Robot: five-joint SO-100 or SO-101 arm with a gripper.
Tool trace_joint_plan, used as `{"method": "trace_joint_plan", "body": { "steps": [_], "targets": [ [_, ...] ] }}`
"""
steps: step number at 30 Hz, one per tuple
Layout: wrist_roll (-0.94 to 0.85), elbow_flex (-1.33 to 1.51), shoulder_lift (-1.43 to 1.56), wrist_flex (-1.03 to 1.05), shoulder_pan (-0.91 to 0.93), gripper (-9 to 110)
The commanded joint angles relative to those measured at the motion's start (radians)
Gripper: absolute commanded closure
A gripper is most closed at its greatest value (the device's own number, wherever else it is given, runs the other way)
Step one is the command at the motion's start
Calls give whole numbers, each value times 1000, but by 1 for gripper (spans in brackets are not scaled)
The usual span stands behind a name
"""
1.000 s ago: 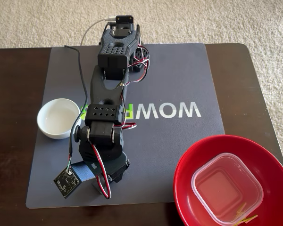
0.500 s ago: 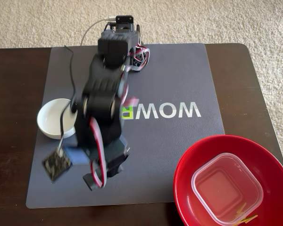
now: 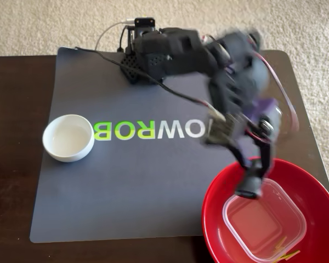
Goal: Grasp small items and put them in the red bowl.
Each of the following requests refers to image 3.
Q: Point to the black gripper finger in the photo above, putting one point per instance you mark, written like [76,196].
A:
[266,159]
[241,156]

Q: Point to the black plastic part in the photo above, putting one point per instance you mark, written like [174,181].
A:
[249,186]

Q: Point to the clear plastic square container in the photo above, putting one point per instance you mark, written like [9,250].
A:
[252,219]

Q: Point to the yellow-green clothespin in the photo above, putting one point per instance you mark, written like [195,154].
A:
[290,254]

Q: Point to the small white bowl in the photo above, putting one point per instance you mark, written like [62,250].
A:
[68,137]

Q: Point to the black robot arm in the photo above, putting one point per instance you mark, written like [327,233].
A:
[181,54]

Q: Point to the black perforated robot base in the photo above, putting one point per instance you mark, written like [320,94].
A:
[130,68]

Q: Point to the large red bowl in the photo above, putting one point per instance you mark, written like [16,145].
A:
[216,205]

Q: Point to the grey WOWROBO mat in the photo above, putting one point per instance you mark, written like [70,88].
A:
[126,178]

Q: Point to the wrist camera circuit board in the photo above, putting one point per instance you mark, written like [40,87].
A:
[219,131]

